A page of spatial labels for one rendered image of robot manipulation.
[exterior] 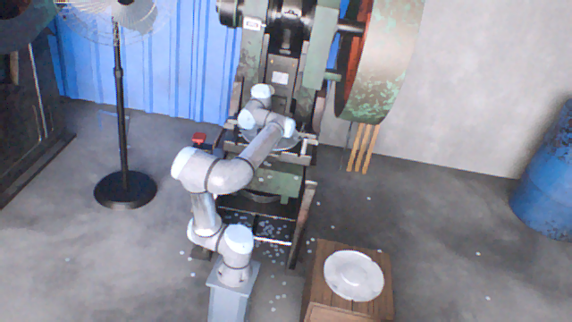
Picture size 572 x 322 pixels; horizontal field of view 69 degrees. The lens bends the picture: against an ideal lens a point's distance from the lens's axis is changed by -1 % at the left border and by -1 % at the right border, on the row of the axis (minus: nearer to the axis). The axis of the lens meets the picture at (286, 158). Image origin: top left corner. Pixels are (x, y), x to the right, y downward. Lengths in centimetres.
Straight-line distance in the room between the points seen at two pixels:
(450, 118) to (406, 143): 40
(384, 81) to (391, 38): 17
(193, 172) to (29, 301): 131
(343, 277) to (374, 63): 100
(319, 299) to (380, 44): 110
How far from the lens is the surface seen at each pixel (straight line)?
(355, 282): 206
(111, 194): 286
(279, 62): 199
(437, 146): 375
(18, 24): 252
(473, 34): 340
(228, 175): 135
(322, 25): 188
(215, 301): 191
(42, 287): 248
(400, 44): 164
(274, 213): 236
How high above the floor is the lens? 188
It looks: 34 degrees down
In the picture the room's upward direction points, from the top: 11 degrees clockwise
